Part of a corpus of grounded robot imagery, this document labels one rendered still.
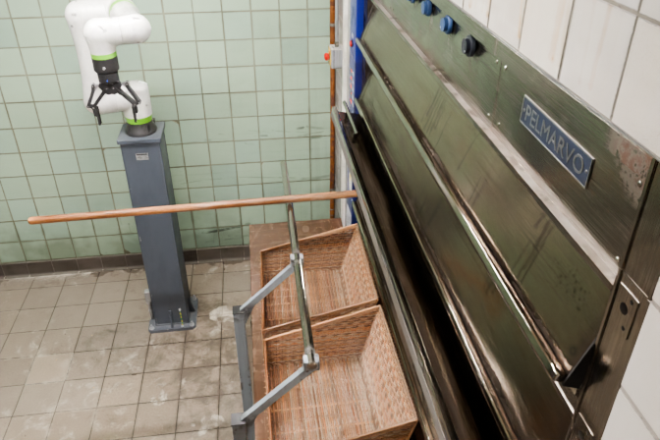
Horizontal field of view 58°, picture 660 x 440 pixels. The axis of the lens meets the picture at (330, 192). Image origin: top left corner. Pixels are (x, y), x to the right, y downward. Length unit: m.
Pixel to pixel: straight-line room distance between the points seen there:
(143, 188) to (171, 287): 0.64
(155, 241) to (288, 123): 1.04
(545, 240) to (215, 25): 2.59
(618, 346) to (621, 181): 0.23
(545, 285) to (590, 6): 0.45
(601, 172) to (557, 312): 0.25
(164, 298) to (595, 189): 2.86
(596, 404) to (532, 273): 0.24
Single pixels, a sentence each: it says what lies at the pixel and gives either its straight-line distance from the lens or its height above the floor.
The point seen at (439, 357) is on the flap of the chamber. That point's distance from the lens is 1.43.
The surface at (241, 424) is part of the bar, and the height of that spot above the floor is 0.95.
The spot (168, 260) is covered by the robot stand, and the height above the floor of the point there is 0.47.
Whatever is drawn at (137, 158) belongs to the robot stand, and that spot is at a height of 1.10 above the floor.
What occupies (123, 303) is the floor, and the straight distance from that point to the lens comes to 3.88.
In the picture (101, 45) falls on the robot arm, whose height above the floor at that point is 1.79.
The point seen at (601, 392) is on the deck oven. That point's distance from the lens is 0.99.
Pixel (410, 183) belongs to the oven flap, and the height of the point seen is 1.51.
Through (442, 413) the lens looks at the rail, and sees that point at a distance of 1.29.
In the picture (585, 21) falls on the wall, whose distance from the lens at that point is 0.94.
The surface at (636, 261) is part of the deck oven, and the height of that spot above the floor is 1.96.
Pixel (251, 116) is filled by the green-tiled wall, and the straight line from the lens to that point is 3.57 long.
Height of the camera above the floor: 2.43
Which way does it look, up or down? 31 degrees down
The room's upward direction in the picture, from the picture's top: straight up
